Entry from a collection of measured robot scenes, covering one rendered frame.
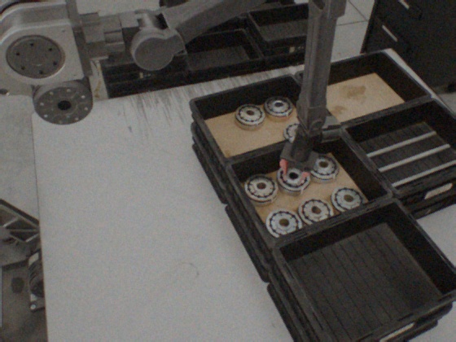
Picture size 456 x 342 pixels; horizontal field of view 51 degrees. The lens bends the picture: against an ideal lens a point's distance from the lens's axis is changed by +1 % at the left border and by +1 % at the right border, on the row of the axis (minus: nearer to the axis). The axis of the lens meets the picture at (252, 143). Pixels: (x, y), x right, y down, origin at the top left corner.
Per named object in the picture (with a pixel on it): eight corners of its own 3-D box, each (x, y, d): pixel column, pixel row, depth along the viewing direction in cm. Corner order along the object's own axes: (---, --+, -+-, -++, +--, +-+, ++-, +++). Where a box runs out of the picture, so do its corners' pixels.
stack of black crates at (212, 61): (190, 120, 261) (189, 72, 237) (177, 86, 280) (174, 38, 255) (258, 107, 273) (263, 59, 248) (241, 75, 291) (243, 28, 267)
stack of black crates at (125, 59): (117, 136, 250) (103, 67, 217) (108, 99, 268) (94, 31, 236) (190, 120, 261) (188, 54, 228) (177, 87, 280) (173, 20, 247)
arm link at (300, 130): (294, 121, 130) (302, 135, 127) (316, 117, 132) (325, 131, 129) (289, 138, 135) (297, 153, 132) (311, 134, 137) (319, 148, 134)
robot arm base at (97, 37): (80, 53, 94) (66, -3, 86) (121, 46, 97) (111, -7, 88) (85, 79, 89) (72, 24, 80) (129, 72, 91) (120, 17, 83)
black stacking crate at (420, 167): (384, 219, 142) (395, 196, 134) (331, 151, 160) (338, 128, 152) (482, 179, 156) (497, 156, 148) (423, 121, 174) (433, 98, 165)
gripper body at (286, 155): (285, 146, 142) (289, 129, 136) (317, 157, 140) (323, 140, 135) (278, 160, 137) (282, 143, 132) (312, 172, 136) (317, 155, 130)
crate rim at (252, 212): (269, 250, 122) (270, 245, 120) (223, 168, 140) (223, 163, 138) (393, 200, 135) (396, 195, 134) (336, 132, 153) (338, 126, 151)
